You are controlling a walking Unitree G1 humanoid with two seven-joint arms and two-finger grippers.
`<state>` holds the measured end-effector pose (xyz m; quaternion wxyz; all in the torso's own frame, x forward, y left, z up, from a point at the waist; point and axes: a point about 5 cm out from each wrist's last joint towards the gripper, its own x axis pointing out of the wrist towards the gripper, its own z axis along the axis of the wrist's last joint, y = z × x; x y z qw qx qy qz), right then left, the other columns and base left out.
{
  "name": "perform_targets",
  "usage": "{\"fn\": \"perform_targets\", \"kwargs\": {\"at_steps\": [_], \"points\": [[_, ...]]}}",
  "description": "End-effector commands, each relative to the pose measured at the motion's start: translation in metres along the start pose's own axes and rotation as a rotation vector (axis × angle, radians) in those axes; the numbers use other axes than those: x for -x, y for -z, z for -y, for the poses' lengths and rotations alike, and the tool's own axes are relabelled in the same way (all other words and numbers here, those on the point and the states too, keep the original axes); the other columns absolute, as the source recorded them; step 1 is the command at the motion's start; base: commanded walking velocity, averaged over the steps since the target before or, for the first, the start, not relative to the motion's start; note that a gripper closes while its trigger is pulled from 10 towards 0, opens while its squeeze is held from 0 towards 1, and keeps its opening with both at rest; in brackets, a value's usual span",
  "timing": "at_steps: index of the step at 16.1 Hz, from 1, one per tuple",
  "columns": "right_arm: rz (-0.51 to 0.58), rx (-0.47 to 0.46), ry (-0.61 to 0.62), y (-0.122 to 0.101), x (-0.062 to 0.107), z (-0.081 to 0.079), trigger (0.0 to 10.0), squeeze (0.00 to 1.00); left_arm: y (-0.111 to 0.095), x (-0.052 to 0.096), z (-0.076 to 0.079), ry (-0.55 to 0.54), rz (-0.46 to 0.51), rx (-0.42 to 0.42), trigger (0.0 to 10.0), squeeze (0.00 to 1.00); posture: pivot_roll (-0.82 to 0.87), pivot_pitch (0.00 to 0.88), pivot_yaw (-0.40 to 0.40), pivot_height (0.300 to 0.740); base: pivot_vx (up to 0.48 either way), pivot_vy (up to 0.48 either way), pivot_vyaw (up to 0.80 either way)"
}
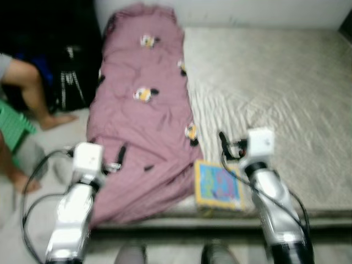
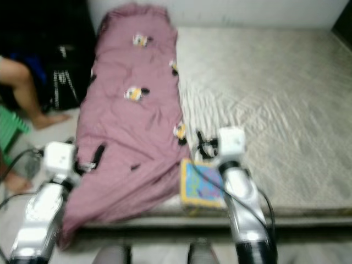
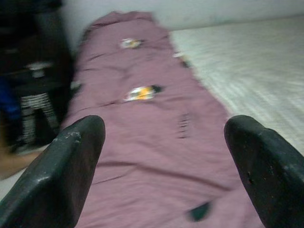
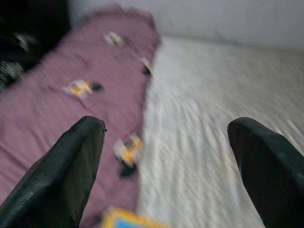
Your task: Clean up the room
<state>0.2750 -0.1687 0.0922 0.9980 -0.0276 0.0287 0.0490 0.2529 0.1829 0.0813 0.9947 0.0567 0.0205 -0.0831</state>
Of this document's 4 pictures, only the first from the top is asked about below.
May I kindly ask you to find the mauve cartoon print blanket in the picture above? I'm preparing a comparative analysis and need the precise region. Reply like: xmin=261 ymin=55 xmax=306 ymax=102
xmin=86 ymin=3 xmax=205 ymax=227

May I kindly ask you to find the blue yellow picture book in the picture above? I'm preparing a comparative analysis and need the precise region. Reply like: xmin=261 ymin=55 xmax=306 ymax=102
xmin=193 ymin=159 xmax=249 ymax=213

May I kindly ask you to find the silver robot left leg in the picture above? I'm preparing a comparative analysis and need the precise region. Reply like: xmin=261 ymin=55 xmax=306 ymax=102
xmin=114 ymin=244 xmax=148 ymax=264

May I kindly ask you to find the green plastic stool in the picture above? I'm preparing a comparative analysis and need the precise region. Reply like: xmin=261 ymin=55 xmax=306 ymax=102
xmin=0 ymin=99 xmax=37 ymax=156

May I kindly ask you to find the black bag white print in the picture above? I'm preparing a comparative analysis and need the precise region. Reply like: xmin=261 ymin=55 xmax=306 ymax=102
xmin=0 ymin=0 xmax=106 ymax=114

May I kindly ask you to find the leaf patterned mattress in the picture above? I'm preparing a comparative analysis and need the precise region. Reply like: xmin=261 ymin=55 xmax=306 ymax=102
xmin=82 ymin=26 xmax=352 ymax=226

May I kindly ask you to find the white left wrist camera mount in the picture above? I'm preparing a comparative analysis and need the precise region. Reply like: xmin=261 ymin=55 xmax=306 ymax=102
xmin=73 ymin=141 xmax=105 ymax=178

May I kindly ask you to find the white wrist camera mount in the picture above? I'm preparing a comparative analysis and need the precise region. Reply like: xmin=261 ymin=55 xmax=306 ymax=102
xmin=247 ymin=128 xmax=276 ymax=164
xmin=73 ymin=141 xmax=105 ymax=178

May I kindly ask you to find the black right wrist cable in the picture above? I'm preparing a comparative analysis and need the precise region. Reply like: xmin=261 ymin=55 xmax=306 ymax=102
xmin=218 ymin=130 xmax=311 ymax=237

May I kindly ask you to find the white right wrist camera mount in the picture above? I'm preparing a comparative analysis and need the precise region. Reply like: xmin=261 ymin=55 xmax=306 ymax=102
xmin=247 ymin=128 xmax=276 ymax=164

